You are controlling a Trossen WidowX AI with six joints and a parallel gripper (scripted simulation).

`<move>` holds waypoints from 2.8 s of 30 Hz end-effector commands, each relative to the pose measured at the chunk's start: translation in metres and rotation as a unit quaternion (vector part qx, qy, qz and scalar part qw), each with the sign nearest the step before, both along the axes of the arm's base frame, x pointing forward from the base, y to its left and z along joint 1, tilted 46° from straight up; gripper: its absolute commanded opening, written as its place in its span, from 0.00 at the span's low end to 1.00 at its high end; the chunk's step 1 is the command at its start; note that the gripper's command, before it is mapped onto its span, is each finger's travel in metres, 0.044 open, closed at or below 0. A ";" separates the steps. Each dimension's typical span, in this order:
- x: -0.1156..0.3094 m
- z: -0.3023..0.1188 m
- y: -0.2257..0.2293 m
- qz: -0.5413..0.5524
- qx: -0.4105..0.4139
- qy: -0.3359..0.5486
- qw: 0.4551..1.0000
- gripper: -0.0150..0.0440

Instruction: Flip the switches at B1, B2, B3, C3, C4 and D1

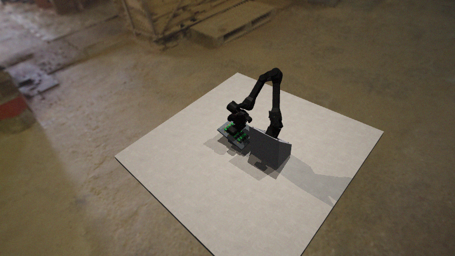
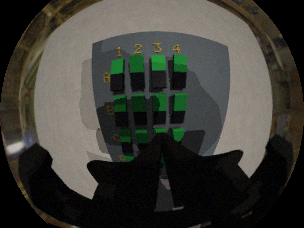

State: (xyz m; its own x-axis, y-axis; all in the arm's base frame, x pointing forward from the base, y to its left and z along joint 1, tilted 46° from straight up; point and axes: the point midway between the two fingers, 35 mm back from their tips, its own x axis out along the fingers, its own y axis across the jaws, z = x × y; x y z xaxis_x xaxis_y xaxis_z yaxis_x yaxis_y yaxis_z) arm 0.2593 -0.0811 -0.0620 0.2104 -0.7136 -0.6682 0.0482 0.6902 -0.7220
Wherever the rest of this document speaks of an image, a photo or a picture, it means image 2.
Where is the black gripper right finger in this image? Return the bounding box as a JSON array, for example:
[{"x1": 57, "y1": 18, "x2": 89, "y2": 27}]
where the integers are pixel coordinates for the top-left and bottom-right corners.
[{"x1": 161, "y1": 133, "x2": 244, "y2": 207}]

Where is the grey switch panel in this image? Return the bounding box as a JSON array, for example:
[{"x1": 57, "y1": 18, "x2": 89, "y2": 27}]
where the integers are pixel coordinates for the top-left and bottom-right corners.
[{"x1": 91, "y1": 31, "x2": 231, "y2": 162}]

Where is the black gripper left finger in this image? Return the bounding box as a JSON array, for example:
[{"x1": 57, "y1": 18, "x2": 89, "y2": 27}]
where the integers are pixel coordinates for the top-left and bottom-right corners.
[{"x1": 87, "y1": 133, "x2": 163, "y2": 209}]

